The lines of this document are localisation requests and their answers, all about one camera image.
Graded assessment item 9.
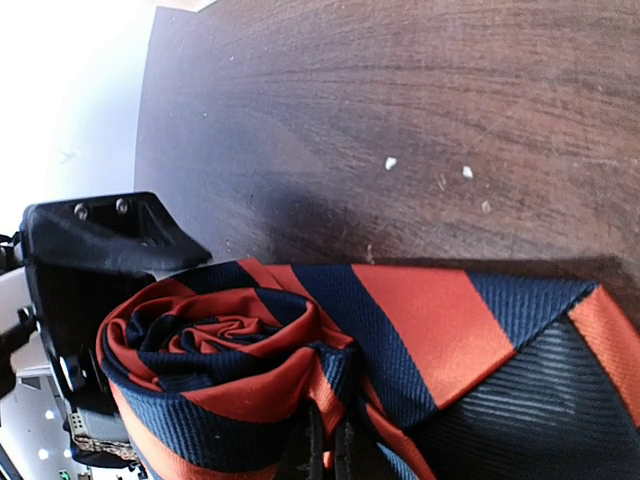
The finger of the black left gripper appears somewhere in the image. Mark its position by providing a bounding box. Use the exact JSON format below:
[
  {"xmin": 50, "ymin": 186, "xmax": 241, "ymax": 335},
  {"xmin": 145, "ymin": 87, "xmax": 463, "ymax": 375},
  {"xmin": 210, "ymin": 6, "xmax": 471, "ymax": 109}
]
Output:
[{"xmin": 22, "ymin": 192, "xmax": 212, "ymax": 274}]

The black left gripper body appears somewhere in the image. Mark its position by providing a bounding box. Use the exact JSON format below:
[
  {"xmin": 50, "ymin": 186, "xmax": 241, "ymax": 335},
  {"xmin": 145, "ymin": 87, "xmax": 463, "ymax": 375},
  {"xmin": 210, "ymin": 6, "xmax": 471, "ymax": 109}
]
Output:
[{"xmin": 19, "ymin": 204, "xmax": 151, "ymax": 416}]

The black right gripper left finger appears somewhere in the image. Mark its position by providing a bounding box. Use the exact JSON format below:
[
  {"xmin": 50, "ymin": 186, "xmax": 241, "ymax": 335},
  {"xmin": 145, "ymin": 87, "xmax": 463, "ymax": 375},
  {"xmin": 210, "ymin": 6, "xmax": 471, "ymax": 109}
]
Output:
[{"xmin": 279, "ymin": 402, "xmax": 332, "ymax": 480}]

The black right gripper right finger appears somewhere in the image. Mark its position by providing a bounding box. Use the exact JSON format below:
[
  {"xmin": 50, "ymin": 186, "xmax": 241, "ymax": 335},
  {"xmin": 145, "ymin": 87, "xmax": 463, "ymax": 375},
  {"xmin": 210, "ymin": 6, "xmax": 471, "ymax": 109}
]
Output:
[{"xmin": 334, "ymin": 416, "xmax": 395, "ymax": 480}]

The red navy striped tie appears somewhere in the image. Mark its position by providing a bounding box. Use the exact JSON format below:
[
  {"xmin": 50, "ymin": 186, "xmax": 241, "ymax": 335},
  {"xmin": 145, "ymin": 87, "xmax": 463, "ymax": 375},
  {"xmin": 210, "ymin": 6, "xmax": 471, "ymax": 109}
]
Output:
[{"xmin": 96, "ymin": 260, "xmax": 639, "ymax": 479}]

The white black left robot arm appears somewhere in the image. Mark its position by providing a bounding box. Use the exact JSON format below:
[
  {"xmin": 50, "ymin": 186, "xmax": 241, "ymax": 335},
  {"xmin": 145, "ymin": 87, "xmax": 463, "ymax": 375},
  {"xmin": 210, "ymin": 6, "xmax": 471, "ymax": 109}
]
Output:
[{"xmin": 1, "ymin": 192, "xmax": 212, "ymax": 415}]

